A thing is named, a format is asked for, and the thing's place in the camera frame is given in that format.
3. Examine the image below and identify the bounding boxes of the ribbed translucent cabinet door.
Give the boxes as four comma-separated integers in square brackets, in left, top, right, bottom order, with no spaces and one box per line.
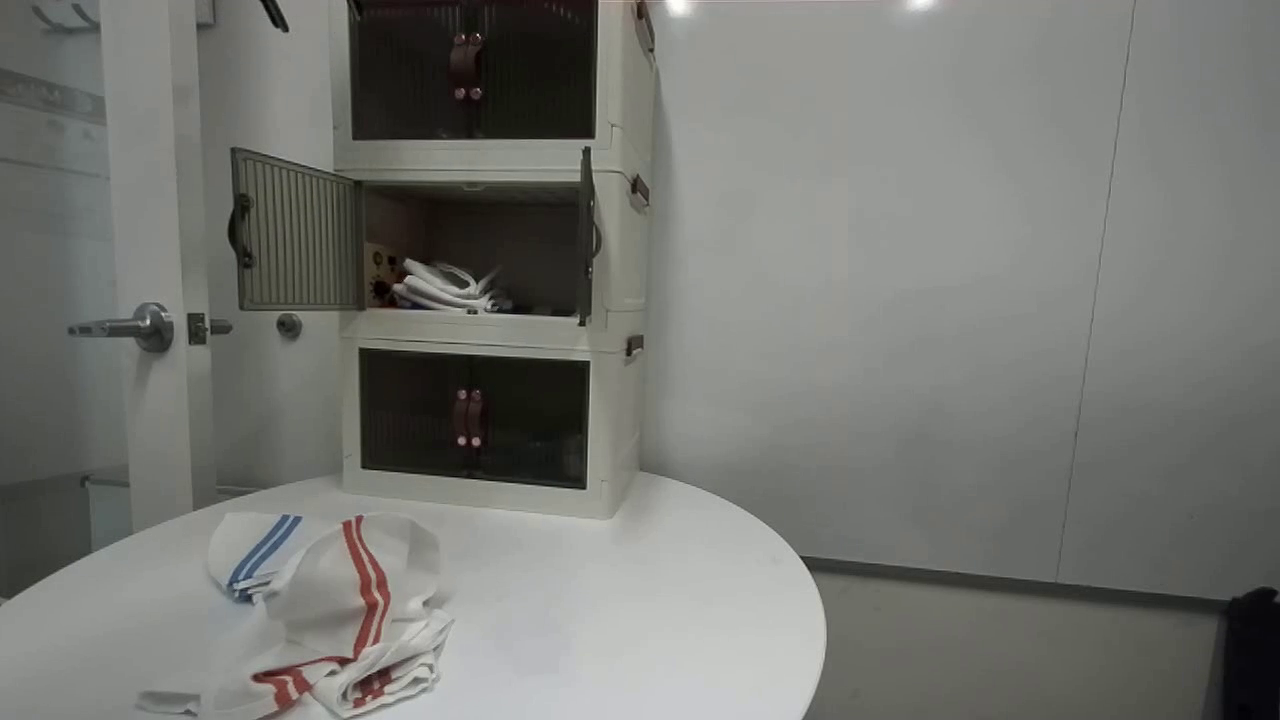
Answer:
[223,143,368,321]
[570,141,605,333]

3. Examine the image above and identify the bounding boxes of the dark translucent cabinet door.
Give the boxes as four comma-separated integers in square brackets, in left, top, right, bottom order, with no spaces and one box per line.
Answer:
[465,348,596,491]
[355,344,473,483]
[343,0,473,143]
[465,0,598,143]

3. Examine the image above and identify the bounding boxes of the white room door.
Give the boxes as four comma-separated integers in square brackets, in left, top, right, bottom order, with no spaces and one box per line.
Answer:
[96,0,218,532]

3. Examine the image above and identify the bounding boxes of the metal door latch plate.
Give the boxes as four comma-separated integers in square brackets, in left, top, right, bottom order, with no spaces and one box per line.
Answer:
[185,306,234,348]

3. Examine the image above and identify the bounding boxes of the white stacked storage cabinet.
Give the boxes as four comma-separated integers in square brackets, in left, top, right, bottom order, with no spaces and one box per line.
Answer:
[333,0,658,519]

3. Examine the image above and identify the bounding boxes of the folded white towels pile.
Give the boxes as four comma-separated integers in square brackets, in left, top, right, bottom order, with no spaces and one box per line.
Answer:
[388,251,501,321]

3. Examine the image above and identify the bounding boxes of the white towel blue stripes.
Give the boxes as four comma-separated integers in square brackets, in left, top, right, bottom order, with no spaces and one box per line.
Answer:
[204,507,318,608]

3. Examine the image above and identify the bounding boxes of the white towel red stripes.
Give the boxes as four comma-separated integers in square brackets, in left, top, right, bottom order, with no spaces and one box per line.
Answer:
[135,511,457,720]

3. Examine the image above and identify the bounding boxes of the silver door lever handle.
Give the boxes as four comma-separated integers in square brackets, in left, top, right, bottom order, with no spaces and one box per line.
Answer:
[65,299,181,360]

